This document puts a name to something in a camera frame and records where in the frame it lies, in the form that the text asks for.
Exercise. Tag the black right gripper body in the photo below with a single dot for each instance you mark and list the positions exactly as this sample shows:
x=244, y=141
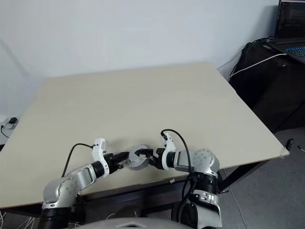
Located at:
x=158, y=152

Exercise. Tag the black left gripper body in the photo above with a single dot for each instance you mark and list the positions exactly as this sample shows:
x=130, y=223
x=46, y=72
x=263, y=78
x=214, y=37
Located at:
x=110, y=162

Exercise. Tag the silver spoked rotor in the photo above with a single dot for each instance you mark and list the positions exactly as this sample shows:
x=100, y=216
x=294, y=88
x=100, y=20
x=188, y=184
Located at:
x=133, y=156

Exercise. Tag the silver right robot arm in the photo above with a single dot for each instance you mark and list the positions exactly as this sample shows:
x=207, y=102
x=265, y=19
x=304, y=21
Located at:
x=205, y=164

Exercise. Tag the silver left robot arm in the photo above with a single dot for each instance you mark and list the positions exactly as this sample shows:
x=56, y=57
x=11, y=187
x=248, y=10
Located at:
x=71, y=181

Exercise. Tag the grey robot torso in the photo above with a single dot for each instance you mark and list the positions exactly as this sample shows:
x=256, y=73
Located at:
x=133, y=220

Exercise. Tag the white power strip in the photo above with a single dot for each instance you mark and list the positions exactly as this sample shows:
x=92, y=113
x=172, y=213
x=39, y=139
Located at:
x=10, y=121

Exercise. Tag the black cabinet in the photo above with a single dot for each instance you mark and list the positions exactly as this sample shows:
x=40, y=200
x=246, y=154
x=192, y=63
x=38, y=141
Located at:
x=267, y=88

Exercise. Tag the clear table corner guard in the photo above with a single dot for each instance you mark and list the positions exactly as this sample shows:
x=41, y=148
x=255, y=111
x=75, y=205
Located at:
x=284, y=152

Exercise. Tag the small black floor object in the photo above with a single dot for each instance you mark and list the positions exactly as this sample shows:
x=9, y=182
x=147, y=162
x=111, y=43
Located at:
x=289, y=144

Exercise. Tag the black laptop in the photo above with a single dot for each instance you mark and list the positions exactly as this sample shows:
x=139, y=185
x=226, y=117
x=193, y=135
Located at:
x=290, y=23

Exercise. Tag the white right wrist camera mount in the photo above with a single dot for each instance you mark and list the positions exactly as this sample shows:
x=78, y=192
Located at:
x=169, y=143

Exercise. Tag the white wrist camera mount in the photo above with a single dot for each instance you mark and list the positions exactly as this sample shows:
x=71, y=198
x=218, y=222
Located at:
x=169, y=143
x=97, y=152

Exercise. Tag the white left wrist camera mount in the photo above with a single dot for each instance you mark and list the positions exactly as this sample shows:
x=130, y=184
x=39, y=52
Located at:
x=97, y=152

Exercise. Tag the black table frame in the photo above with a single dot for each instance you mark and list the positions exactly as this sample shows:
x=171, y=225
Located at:
x=228, y=176

